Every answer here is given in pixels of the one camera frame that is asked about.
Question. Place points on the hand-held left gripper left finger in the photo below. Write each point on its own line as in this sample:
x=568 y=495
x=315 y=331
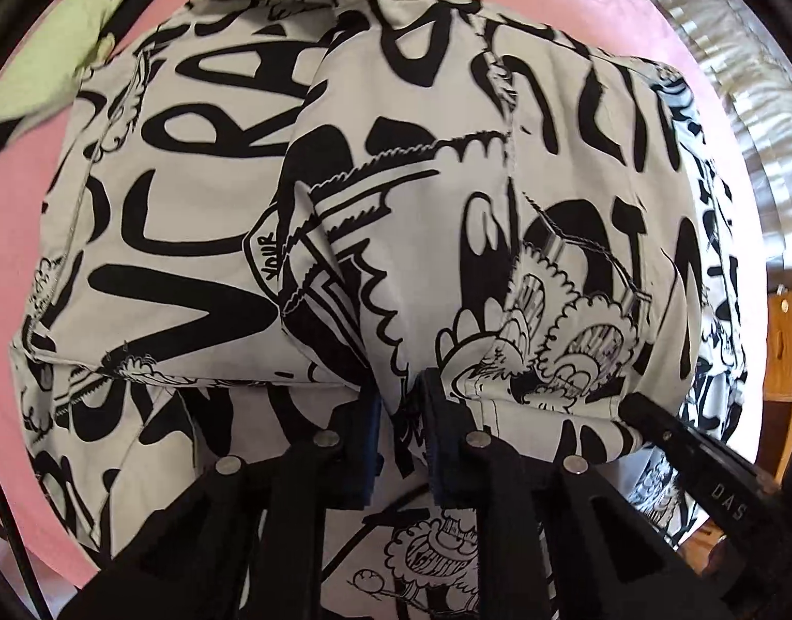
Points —
x=369 y=449

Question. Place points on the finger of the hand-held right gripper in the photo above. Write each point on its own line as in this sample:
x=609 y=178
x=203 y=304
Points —
x=661 y=429

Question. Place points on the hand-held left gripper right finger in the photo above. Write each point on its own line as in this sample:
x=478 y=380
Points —
x=438 y=442

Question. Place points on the black and white printed garment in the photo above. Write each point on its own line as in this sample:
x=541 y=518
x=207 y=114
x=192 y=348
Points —
x=208 y=206

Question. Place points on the wooden cabinet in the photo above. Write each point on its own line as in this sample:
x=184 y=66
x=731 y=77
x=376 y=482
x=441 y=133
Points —
x=790 y=349

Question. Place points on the pink bed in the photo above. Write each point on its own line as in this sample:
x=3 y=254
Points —
x=21 y=206

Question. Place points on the green and black garment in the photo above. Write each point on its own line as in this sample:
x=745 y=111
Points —
x=53 y=51

